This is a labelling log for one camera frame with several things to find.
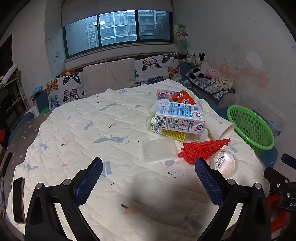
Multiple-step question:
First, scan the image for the grey white plush toy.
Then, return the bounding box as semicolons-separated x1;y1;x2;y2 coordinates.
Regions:
184;54;197;65

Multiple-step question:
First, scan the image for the small butterfly print pillow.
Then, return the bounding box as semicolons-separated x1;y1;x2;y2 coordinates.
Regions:
46;71;85;111

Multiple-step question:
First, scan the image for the grey pillow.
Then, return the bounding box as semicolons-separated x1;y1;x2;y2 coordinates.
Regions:
83;58;137;98

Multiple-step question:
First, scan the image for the clear plastic storage box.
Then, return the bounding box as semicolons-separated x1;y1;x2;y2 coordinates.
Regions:
252;108;285;137

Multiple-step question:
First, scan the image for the large butterfly print pillow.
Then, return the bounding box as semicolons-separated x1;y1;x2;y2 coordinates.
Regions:
135;53;183;87

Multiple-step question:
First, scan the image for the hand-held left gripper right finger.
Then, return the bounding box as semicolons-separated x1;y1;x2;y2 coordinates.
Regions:
195;158;271;241

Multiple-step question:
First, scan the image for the white quilted blanket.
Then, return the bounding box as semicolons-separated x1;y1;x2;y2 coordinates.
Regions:
6;79;270;241

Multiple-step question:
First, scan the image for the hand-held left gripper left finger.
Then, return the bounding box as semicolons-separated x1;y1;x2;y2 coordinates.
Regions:
24;157;104;241

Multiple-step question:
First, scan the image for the window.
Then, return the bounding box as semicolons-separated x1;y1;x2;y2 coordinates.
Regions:
63;10;174;59

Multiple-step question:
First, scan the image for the red mesh net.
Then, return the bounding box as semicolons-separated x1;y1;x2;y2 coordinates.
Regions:
178;138;232;165

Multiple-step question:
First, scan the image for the clear plastic tray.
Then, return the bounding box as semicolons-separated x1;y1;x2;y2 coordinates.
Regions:
142;137;178;165

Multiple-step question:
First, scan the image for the white roller blind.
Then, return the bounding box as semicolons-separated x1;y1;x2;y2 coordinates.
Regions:
61;0;173;27

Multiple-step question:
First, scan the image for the round lidded pudding cup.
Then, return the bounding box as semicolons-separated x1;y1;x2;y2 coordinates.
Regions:
206;149;238;178

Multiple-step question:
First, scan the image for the white paper cup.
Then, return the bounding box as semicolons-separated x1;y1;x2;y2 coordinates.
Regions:
203;112;236;140

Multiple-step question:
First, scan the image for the orange snack packet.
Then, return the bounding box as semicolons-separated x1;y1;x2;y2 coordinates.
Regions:
171;90;196;105

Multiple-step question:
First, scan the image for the pink packet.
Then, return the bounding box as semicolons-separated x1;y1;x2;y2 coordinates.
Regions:
155;89;174;101

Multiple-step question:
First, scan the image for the grey star print bedsheet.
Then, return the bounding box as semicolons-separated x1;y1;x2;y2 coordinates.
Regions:
0;112;52;223

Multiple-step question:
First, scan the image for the pink plush toy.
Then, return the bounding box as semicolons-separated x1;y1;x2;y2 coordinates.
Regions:
206;68;220;79

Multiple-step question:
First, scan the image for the spotted white cloth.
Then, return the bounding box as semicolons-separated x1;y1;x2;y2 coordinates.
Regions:
209;74;234;93

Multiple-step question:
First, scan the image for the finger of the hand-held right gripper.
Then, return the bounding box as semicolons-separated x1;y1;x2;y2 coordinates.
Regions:
264;166;291;194
281;153;296;167

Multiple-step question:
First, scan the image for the colourful pinwheel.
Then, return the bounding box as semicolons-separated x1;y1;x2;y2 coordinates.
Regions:
173;22;189;54

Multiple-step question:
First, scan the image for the red plastic object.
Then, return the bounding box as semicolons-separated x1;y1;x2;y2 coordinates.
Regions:
266;193;290;233

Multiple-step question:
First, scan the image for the black white cow plush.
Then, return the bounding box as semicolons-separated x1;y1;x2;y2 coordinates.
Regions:
190;53;210;78

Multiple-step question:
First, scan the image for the green yellow label bottle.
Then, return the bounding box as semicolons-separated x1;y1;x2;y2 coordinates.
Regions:
146;111;208;142

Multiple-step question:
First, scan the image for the metal shelf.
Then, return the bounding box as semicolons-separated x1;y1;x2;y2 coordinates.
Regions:
0;65;30;130

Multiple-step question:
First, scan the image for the green plastic basket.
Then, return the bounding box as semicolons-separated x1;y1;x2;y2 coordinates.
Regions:
227;105;275;156

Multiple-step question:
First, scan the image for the white blue milk carton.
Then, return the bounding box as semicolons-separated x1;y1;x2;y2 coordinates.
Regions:
155;100;205;135

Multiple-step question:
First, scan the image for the blue white patterned cloth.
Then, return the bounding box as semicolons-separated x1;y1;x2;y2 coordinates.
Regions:
185;72;236;100

